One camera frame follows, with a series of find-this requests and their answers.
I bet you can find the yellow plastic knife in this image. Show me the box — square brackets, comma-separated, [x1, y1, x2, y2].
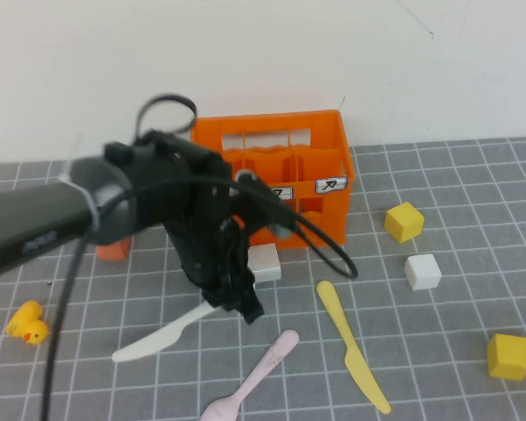
[316, 280, 392, 415]

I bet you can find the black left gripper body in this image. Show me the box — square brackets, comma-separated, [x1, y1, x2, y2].
[164, 210, 258, 308]

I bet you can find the yellow rubber duck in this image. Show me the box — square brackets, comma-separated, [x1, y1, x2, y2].
[5, 299, 50, 346]

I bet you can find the white cube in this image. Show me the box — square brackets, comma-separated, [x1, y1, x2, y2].
[403, 253, 443, 291]

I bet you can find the white zip tie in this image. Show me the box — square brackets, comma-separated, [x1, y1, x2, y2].
[59, 133, 103, 233]

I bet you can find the orange plastic cutlery holder crate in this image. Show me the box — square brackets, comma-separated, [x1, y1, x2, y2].
[190, 109, 358, 251]

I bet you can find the yellow wooden cube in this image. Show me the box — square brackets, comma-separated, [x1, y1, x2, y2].
[485, 332, 526, 381]
[383, 201, 425, 245]

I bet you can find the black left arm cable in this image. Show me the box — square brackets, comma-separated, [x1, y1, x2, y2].
[39, 92, 359, 421]

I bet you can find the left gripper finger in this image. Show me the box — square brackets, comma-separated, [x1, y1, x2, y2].
[201, 284, 234, 313]
[234, 284, 266, 326]

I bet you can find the paper label reading 刀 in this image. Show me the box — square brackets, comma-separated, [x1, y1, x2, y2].
[315, 175, 348, 194]

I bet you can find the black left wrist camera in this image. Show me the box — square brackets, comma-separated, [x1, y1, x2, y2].
[230, 168, 302, 240]

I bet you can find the pink plastic spoon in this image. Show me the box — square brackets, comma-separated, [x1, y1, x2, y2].
[199, 329, 300, 421]

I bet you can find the white plastic knife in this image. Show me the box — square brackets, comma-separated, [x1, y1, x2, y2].
[111, 302, 224, 363]

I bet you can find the salmon orange cube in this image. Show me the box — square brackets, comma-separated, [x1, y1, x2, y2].
[96, 236, 132, 262]

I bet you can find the white charger plug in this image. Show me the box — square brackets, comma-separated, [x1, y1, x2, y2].
[245, 243, 283, 284]

